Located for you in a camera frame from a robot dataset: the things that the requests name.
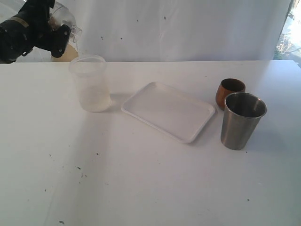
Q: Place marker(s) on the clear domed shaker lid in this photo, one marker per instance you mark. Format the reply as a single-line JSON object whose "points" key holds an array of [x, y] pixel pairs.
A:
{"points": [[64, 16]]}

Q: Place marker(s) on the brown almonds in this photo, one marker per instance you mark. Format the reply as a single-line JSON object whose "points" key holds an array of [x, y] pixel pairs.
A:
{"points": [[53, 23]]}

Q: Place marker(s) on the brown wooden cup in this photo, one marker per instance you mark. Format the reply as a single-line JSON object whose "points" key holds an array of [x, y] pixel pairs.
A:
{"points": [[226, 87]]}

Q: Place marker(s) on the stainless steel cup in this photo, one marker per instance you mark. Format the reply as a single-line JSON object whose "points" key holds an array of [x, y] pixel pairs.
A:
{"points": [[242, 114]]}

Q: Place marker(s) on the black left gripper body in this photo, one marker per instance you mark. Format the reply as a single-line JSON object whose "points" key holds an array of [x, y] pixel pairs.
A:
{"points": [[38, 33]]}

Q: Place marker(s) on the white rectangular tray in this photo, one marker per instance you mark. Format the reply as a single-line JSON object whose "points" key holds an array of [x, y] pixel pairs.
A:
{"points": [[170, 111]]}

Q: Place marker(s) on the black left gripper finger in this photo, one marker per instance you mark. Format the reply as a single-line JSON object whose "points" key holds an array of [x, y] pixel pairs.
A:
{"points": [[60, 40]]}

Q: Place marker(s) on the translucent plastic container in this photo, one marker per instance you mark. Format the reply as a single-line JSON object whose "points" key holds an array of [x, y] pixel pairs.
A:
{"points": [[90, 82]]}

